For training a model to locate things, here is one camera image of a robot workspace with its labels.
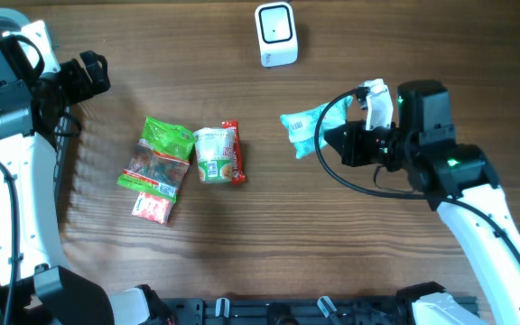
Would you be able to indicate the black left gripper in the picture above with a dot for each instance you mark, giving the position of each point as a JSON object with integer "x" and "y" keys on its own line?
{"x": 85, "y": 89}

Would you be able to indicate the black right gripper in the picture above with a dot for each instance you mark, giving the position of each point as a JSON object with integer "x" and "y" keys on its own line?
{"x": 351, "y": 149}

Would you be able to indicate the light blue snack packet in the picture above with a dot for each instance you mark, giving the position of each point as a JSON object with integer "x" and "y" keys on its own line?
{"x": 301, "y": 126}

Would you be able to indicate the green snack bag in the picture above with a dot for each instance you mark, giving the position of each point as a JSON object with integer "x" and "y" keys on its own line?
{"x": 160, "y": 160}

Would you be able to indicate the red snack packet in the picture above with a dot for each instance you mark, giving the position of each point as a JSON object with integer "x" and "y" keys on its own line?
{"x": 154, "y": 208}

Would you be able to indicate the green instant noodle cup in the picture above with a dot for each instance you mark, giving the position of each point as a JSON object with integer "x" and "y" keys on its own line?
{"x": 215, "y": 153}

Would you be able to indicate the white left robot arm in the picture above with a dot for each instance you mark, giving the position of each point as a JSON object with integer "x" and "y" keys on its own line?
{"x": 36, "y": 284}

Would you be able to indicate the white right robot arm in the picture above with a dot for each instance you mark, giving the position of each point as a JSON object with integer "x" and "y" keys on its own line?
{"x": 457, "y": 181}

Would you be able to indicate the white barcode scanner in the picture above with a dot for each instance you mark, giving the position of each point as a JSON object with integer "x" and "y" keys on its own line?
{"x": 276, "y": 34}

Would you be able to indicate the red coffee stick sachet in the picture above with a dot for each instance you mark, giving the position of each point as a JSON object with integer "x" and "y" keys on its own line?
{"x": 238, "y": 176}

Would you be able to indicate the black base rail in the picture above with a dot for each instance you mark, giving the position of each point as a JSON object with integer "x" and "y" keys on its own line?
{"x": 363, "y": 310}

